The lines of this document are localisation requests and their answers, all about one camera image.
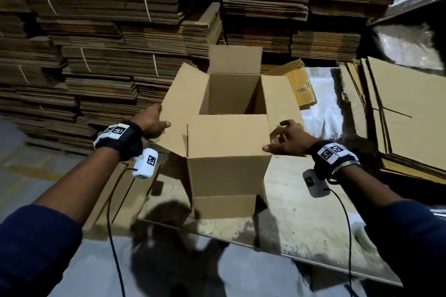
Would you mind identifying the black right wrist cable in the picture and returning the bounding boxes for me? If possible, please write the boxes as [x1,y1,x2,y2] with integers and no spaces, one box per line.
[326,187,358,297]

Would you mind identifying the yellow carton with blue print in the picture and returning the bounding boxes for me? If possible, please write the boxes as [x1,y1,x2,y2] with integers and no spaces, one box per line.
[268,58,319,110]

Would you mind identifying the person's right hand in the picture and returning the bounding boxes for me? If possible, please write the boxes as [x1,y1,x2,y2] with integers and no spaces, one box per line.
[261,118,321,158]

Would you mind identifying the stacks of flat cardboard bundles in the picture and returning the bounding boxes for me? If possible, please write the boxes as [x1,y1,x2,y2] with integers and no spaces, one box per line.
[0,0,398,156]

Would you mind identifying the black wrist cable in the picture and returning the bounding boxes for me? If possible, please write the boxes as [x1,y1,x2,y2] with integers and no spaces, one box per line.
[326,187,358,297]
[105,167,138,297]

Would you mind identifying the plywood work board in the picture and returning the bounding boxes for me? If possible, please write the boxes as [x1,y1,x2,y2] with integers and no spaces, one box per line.
[137,153,404,288]

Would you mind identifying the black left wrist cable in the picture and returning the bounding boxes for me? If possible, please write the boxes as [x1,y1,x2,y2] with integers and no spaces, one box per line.
[105,167,138,297]

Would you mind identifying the black left wrist band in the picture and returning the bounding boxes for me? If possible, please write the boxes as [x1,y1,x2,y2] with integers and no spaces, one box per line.
[92,121,145,162]

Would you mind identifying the clear plastic sheet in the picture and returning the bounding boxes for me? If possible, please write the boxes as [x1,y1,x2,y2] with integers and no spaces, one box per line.
[372,22,445,73]

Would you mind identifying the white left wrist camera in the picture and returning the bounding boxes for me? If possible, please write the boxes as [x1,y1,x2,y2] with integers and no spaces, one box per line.
[131,148,160,181]

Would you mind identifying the black right wrist band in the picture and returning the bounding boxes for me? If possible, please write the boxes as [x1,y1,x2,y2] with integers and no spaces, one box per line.
[309,139,362,184]

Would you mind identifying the person's right forearm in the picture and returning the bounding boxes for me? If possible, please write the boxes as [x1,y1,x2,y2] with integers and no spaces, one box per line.
[336,164,446,297]

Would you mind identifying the person's left hand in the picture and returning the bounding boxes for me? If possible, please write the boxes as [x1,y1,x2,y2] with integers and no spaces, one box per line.
[130,103,172,140]

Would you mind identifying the person's left forearm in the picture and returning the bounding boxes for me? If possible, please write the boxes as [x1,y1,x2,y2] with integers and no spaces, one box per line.
[0,146,125,297]

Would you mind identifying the black wrist band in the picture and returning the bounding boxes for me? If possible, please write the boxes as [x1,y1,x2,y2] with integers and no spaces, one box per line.
[309,139,362,184]
[92,121,145,162]

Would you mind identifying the pile of brown cartons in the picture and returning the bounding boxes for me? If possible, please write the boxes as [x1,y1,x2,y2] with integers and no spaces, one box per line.
[339,56,446,186]

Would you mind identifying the white plastic sack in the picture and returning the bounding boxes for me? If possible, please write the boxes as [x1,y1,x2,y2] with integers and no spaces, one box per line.
[300,66,347,142]

